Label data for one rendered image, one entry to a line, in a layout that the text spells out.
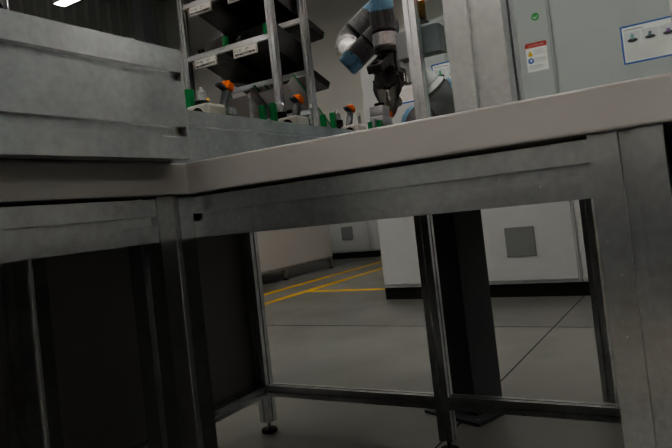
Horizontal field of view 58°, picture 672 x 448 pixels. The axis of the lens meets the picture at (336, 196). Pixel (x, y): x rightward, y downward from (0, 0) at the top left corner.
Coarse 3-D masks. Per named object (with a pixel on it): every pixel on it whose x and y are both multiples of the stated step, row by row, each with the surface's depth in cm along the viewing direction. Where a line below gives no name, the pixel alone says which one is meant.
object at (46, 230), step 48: (0, 192) 42; (48, 192) 45; (96, 192) 49; (144, 192) 53; (0, 240) 44; (48, 240) 46; (96, 240) 50; (144, 240) 54; (192, 240) 59; (144, 288) 57; (192, 288) 58; (144, 336) 57; (192, 336) 57; (144, 384) 57; (192, 384) 58; (192, 432) 56
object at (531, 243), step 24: (504, 216) 457; (528, 216) 448; (552, 216) 439; (504, 240) 458; (528, 240) 448; (552, 240) 440; (576, 240) 433; (504, 264) 459; (528, 264) 449; (552, 264) 440; (576, 264) 432; (504, 288) 463; (528, 288) 453; (552, 288) 444; (576, 288) 435
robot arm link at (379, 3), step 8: (376, 0) 180; (384, 0) 179; (392, 0) 182; (376, 8) 180; (384, 8) 179; (392, 8) 181; (376, 16) 180; (384, 16) 179; (392, 16) 180; (376, 24) 180; (384, 24) 179; (392, 24) 180; (376, 32) 180
